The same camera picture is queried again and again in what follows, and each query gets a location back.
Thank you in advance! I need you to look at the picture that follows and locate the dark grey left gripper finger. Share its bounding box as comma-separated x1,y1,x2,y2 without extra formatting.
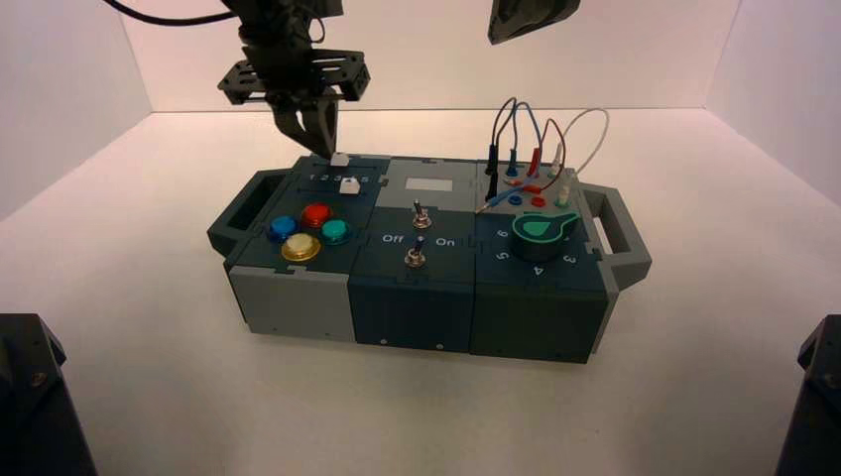
274,106,316,157
302,100,340,160

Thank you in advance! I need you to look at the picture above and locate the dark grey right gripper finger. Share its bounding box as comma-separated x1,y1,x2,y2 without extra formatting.
487,0,583,47

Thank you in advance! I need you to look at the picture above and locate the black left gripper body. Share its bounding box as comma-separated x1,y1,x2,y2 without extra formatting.
217,39,371,114

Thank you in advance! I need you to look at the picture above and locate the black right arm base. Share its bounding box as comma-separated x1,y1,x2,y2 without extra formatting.
774,313,841,476

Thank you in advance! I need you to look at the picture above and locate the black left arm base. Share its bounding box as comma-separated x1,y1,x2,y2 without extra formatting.
0,312,98,476

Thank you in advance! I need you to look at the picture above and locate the red push button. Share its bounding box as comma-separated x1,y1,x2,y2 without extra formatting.
300,201,334,229

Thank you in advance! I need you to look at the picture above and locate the blue push button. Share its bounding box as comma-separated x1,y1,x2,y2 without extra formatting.
267,215,300,244

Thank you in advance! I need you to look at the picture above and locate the teal push button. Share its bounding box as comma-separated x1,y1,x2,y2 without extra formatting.
319,219,353,247

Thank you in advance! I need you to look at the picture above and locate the yellow push button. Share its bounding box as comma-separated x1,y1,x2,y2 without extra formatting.
281,233,323,264

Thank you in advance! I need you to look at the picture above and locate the dark teal control box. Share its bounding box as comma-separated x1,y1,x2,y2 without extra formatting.
207,153,653,365

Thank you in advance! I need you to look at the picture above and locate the green rotary knob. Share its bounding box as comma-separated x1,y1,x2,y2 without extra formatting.
511,211,583,264

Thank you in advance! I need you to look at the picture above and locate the white patch cable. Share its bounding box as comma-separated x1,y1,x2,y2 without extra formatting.
550,107,611,206

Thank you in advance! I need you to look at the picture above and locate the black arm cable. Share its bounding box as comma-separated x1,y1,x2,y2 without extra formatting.
102,0,239,28

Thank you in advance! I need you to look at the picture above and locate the red patch cable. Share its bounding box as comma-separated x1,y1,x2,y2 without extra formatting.
525,118,567,180

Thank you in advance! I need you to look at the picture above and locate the blue patch cable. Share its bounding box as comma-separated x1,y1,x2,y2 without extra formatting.
474,100,546,214

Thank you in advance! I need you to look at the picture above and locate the black patch cable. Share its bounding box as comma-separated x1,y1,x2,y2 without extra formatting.
484,96,521,203

